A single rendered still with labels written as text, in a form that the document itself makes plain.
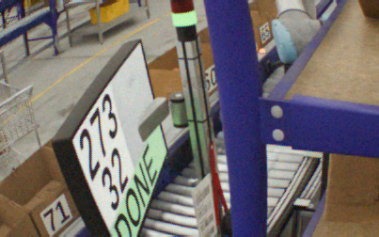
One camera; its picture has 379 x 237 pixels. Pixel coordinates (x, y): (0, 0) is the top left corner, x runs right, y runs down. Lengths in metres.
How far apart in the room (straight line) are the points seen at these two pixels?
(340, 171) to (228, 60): 0.22
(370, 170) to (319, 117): 0.18
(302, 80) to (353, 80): 0.04
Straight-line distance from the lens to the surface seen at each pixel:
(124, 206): 0.95
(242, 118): 0.31
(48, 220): 1.63
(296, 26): 1.52
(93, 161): 0.84
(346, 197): 0.49
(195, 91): 1.12
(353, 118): 0.29
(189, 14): 1.06
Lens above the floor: 1.87
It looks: 25 degrees down
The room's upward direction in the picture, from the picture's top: 9 degrees counter-clockwise
